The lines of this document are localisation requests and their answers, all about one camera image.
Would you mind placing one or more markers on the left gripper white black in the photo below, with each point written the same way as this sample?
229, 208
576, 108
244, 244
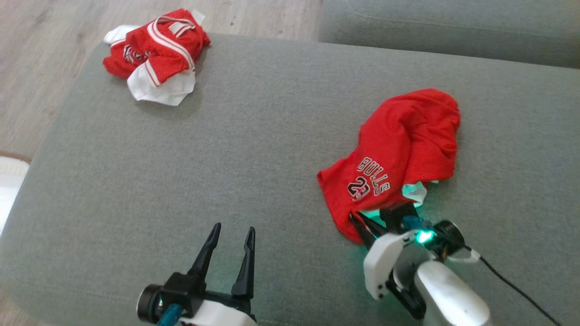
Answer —
186, 290

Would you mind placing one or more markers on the red white-sleeved jersey shirt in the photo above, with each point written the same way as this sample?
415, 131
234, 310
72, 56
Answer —
158, 50

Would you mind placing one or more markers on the white brown-edged floor mat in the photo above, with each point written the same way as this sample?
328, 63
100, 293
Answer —
11, 190

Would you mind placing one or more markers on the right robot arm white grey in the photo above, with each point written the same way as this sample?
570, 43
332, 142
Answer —
453, 299

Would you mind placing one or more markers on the red Bulls basketball shorts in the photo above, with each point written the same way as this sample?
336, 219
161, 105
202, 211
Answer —
398, 136

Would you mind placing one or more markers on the large grey chaise cushion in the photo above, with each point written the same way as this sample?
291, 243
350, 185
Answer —
226, 158

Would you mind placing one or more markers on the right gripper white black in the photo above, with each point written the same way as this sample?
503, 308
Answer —
385, 258

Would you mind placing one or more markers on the grey sofa seat cushion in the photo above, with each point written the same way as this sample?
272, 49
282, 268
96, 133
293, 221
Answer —
453, 27

